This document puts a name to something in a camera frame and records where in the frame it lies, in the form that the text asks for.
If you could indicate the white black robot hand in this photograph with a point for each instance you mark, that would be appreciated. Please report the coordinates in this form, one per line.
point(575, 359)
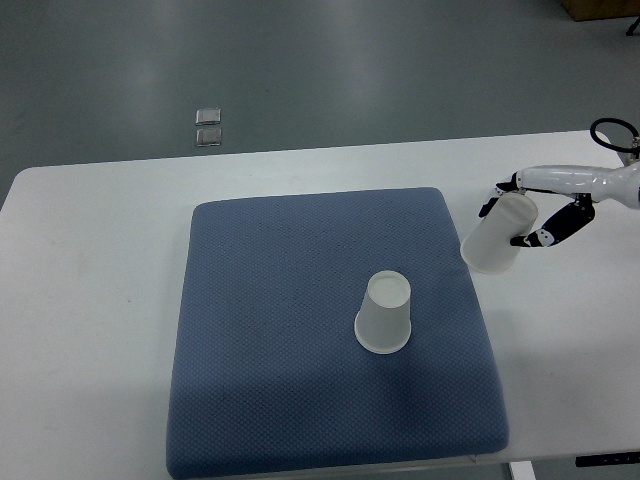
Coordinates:
point(588, 183)

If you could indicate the white paper cup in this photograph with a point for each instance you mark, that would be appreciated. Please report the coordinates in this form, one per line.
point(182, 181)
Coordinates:
point(488, 248)
point(382, 324)

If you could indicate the white paper cup on cushion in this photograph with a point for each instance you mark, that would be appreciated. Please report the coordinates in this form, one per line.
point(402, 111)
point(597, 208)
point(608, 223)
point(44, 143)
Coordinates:
point(382, 324)

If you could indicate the brown cardboard box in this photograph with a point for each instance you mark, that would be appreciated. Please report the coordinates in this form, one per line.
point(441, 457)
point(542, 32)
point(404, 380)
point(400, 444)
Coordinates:
point(589, 10)

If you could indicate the black tripod leg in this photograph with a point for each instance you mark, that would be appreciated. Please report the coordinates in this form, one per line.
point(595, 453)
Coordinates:
point(633, 27)

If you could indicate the white table leg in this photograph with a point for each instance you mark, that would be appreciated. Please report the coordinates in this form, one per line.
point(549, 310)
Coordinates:
point(522, 470)

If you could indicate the black table control panel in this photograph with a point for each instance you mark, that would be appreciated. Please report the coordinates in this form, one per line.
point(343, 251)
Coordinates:
point(608, 459)

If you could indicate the blue fabric cushion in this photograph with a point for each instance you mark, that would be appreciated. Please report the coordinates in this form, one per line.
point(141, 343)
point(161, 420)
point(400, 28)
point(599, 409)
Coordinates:
point(268, 375)

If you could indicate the lower metal floor plate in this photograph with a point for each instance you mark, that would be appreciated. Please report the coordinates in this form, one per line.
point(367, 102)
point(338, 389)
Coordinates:
point(208, 137)

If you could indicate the metal floor plate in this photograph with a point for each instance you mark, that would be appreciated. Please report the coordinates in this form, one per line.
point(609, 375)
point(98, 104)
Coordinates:
point(208, 116)
point(208, 137)

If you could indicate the upper metal floor plate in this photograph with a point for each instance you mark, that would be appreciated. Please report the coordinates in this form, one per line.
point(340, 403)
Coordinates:
point(208, 116)

